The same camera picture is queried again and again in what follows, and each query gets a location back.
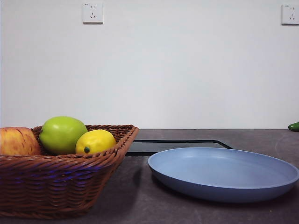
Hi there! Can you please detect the yellow lemon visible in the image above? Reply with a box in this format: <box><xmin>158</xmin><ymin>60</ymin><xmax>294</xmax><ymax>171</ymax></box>
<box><xmin>75</xmin><ymin>129</ymin><xmax>117</xmax><ymax>154</ymax></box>

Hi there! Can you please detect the blue plate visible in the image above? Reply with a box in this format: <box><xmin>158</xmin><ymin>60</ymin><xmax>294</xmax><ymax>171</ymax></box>
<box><xmin>147</xmin><ymin>147</ymin><xmax>299</xmax><ymax>203</ymax></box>

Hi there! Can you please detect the brown wicker basket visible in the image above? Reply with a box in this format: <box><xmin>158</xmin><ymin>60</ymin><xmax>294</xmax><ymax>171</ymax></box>
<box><xmin>0</xmin><ymin>124</ymin><xmax>140</xmax><ymax>213</ymax></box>

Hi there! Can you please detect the black flat tray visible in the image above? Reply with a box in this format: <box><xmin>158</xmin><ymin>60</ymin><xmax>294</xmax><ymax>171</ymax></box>
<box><xmin>126</xmin><ymin>139</ymin><xmax>234</xmax><ymax>157</ymax></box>

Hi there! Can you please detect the green apple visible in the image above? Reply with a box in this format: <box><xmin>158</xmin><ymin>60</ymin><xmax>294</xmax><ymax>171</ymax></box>
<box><xmin>38</xmin><ymin>116</ymin><xmax>88</xmax><ymax>155</ymax></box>

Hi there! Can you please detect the red yellow apple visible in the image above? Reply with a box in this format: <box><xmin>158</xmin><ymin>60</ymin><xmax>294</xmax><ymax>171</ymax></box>
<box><xmin>0</xmin><ymin>126</ymin><xmax>42</xmax><ymax>156</ymax></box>

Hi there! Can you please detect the white wall socket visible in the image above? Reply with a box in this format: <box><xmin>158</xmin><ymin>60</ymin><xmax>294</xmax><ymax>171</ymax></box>
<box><xmin>82</xmin><ymin>2</ymin><xmax>104</xmax><ymax>24</ymax></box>
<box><xmin>281</xmin><ymin>4</ymin><xmax>299</xmax><ymax>26</ymax></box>

